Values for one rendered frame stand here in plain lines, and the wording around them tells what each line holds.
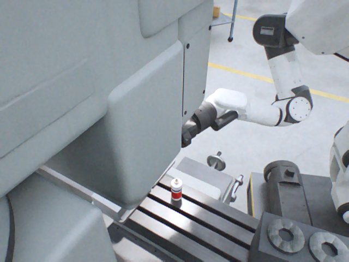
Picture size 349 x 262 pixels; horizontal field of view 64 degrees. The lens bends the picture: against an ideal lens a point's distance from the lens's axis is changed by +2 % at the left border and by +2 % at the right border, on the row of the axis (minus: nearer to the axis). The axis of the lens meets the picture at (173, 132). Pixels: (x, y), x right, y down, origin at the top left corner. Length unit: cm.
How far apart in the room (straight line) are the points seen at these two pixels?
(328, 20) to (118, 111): 64
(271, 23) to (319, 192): 99
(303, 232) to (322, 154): 195
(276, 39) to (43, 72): 81
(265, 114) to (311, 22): 29
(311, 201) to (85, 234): 140
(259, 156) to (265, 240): 177
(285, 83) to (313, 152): 179
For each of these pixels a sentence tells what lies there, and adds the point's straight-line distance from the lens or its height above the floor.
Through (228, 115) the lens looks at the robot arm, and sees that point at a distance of 88.
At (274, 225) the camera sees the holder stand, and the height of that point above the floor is 110.
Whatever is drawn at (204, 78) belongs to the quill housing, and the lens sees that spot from 63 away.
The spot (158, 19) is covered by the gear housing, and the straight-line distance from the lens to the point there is 37.
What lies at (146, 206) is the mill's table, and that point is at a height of 90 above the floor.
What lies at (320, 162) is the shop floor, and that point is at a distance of 268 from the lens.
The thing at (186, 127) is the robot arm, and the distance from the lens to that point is 78.
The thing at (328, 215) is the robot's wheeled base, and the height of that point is 57.
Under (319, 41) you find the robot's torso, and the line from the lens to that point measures 90.
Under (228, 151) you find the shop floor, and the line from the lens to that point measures 251.
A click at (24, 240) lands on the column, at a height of 153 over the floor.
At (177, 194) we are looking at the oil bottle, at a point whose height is 94.
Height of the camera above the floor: 178
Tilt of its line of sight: 42 degrees down
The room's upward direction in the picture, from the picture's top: straight up
